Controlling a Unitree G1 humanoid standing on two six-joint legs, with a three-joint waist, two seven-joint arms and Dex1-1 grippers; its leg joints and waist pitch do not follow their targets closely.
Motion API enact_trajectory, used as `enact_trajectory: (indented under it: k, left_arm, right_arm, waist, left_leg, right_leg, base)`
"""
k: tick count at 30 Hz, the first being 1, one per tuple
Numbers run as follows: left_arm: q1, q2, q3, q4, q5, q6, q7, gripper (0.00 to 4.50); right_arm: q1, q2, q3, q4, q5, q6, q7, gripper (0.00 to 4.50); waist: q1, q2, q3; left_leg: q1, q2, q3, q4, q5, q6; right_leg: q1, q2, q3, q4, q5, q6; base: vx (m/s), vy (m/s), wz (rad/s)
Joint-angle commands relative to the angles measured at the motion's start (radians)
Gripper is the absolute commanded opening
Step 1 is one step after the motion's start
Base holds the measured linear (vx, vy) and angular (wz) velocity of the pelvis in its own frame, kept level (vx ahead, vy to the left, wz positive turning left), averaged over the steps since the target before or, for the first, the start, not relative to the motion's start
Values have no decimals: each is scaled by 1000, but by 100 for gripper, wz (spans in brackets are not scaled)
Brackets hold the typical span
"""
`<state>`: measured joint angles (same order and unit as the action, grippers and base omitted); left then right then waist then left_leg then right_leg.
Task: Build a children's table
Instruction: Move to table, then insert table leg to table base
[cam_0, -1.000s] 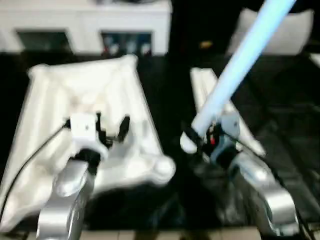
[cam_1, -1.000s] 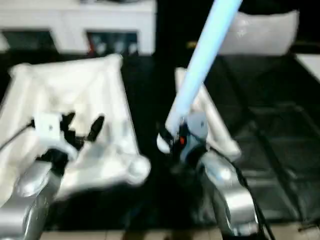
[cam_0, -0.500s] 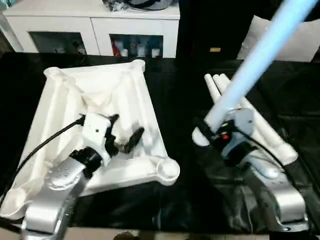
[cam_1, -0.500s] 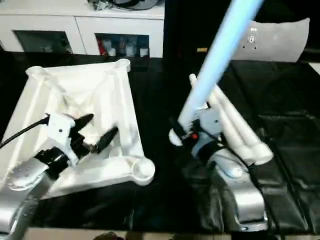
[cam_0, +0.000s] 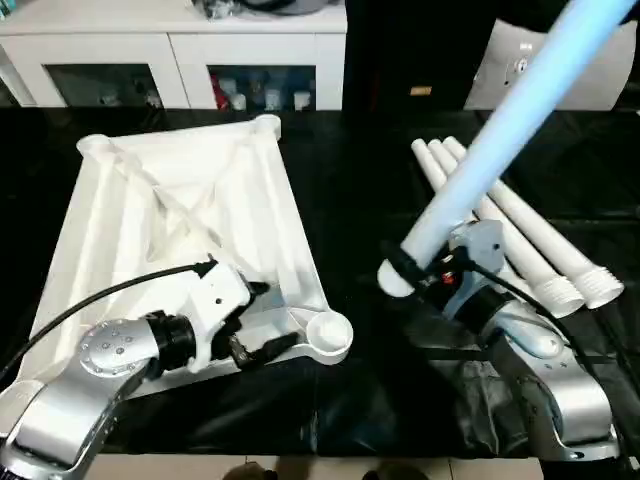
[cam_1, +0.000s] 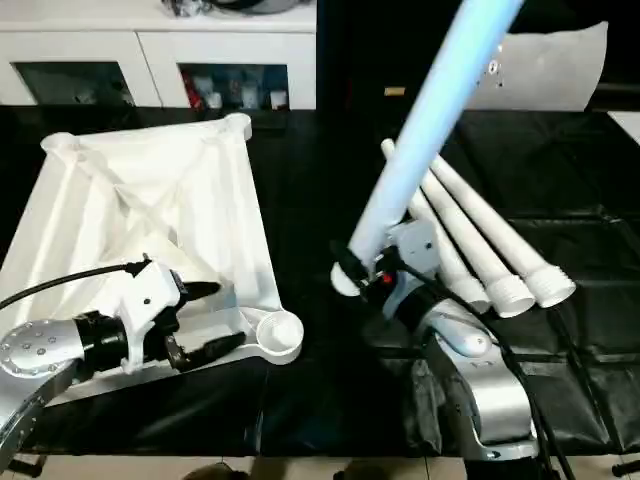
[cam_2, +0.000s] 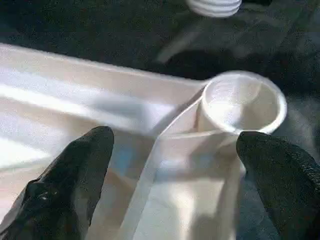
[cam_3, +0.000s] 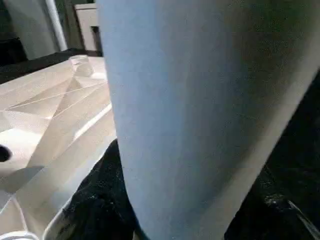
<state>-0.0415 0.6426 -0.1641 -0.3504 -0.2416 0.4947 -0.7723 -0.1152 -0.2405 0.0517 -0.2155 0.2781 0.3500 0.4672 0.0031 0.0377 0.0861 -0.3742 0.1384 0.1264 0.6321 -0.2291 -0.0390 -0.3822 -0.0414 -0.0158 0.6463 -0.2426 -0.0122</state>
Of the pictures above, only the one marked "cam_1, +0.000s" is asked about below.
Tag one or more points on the white cabinet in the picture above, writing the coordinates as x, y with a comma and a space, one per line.
150, 50

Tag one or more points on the white plastic table leg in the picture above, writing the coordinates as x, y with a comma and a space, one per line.
500, 228
440, 110
480, 253
450, 260

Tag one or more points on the black box with yellow label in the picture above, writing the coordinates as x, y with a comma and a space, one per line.
350, 50

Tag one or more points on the white plastic table top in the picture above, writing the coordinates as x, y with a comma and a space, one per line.
130, 200

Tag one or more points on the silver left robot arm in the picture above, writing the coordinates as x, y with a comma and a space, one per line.
40, 350

